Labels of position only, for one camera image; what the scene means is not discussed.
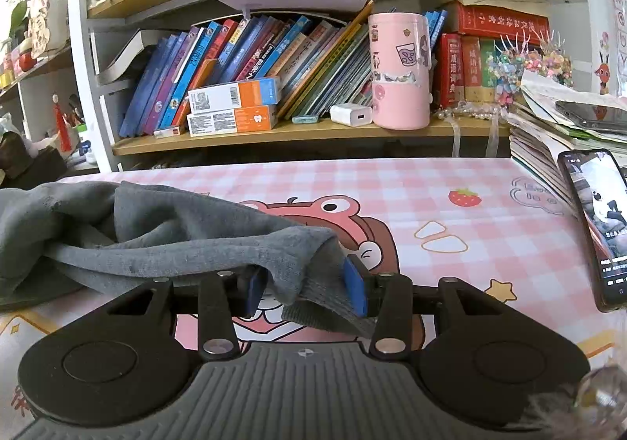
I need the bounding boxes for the white orange box upper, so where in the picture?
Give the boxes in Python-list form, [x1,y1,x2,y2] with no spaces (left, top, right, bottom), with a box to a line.
[188,77,282,114]

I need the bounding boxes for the white orange box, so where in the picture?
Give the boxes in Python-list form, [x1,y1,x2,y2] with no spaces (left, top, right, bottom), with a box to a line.
[187,106,276,138]
[188,77,282,114]

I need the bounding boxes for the stack of papers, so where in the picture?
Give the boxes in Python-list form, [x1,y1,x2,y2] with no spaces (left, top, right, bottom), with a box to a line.
[506,71,626,209]

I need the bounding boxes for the red dictionary books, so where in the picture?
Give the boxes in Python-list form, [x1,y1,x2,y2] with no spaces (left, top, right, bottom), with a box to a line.
[433,1,551,108]

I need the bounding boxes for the grey cloth garment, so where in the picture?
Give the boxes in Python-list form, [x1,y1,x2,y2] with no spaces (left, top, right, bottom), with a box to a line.
[1,181,374,338]

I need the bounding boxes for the black smartphone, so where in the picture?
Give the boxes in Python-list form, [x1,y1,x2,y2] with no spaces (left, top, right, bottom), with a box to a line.
[558,149,626,311]

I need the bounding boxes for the white charger plug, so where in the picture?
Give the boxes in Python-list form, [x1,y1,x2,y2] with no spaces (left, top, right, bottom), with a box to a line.
[330,103,373,127]

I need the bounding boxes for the row of leaning books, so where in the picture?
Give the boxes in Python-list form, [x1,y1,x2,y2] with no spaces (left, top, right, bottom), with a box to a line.
[109,11,372,139]

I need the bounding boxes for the pink cartoon table mat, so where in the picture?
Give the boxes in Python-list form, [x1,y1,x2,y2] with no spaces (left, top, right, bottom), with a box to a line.
[0,156,627,440]

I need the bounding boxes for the white wooden bookshelf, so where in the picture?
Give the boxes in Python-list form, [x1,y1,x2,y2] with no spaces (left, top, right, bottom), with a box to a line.
[68,0,604,173]

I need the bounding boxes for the pink sticker tumbler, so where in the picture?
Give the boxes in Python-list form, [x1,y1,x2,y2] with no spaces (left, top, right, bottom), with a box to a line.
[368,11,431,130]

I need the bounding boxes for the white orange box lower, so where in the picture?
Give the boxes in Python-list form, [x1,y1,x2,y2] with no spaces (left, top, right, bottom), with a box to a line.
[187,106,276,138]

